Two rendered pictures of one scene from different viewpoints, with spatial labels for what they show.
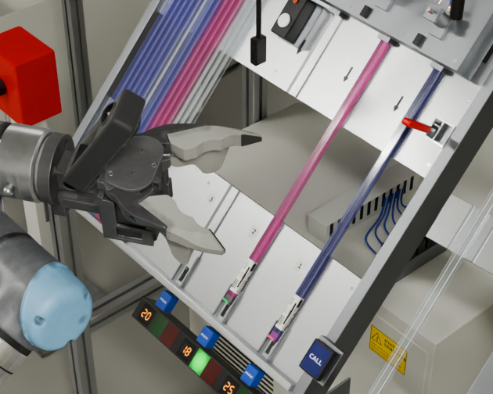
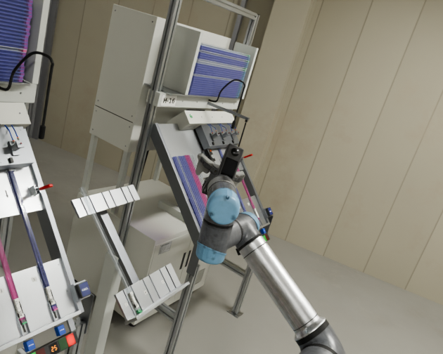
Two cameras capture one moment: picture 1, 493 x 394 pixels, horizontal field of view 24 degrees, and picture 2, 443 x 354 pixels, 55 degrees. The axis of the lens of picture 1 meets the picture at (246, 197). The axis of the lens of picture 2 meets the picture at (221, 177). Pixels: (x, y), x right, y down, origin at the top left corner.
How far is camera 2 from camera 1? 1.77 m
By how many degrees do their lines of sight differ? 94
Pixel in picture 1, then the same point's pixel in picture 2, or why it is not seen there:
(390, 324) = not seen: outside the picture
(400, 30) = not seen: outside the picture
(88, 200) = not seen: hidden behind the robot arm
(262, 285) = (28, 302)
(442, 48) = (22, 158)
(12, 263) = (244, 219)
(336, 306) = (60, 274)
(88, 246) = not seen: outside the picture
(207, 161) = (200, 169)
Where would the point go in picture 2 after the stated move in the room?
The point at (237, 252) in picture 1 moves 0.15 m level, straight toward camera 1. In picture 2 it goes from (3, 305) to (55, 308)
